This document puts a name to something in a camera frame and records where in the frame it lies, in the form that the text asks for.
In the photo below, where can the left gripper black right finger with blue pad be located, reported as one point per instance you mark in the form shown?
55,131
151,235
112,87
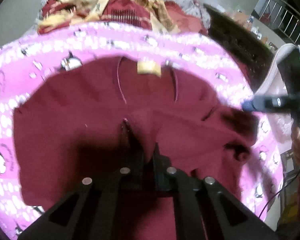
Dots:
204,209

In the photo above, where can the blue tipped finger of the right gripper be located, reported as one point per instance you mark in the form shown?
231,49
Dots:
270,103

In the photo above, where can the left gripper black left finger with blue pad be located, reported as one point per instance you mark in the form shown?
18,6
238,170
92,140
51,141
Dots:
103,207

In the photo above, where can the maroon red shirt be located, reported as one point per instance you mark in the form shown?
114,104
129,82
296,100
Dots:
113,154

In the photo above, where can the pink penguin bedsheet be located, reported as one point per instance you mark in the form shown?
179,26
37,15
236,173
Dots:
65,55

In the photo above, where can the red yellow floral blanket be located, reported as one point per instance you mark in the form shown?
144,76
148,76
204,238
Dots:
156,15

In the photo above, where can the metal rail rack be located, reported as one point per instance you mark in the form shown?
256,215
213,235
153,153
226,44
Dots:
283,19

